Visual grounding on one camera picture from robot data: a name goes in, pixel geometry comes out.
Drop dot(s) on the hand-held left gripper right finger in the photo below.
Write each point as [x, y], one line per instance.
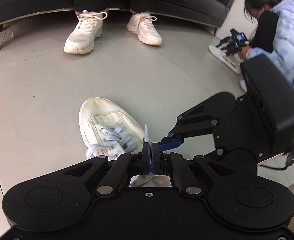
[155, 161]

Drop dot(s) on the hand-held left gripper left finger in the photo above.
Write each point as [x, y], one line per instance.
[145, 160]

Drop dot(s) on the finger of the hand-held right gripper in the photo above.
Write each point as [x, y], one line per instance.
[172, 145]
[213, 154]

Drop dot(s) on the light blue shoelace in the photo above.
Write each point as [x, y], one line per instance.
[121, 137]

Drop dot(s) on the white canvas shoe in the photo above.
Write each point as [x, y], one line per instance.
[99, 115]

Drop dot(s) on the white shoe with dark print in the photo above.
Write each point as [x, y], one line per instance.
[224, 60]

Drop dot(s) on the black sofa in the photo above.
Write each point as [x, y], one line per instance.
[36, 2]

